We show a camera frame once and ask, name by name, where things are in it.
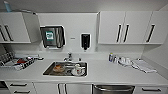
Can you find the stainless steel dishwasher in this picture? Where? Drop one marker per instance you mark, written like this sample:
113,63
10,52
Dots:
113,89

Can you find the black soap dispenser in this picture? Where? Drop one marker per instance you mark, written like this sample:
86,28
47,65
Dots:
85,40

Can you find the chrome sink faucet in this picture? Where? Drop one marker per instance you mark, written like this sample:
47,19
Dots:
69,57

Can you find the white mug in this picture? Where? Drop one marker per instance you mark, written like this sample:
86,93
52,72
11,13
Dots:
77,70

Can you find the blue dish soap bottle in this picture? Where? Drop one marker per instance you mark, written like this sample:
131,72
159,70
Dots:
111,57

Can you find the stainless steel sink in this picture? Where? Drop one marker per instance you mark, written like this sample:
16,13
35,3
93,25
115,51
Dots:
66,74

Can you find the orange bowl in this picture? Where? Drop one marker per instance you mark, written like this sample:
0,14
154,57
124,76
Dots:
59,68

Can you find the steel paper towel dispenser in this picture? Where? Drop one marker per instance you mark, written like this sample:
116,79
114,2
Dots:
52,36

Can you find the white two-door base cabinet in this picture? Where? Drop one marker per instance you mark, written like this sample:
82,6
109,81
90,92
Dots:
75,89

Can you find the white cloth towel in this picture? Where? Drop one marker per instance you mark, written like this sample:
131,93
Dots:
143,66

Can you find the dish rack with dishes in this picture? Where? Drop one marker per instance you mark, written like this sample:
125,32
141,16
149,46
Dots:
18,61

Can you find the white drawer unit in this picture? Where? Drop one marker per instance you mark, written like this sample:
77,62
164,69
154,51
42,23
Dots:
151,90
20,88

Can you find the light blue spray bottle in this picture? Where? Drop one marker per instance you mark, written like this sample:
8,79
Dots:
7,6

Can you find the white three-door wall cabinet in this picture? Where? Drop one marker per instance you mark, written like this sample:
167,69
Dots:
16,28

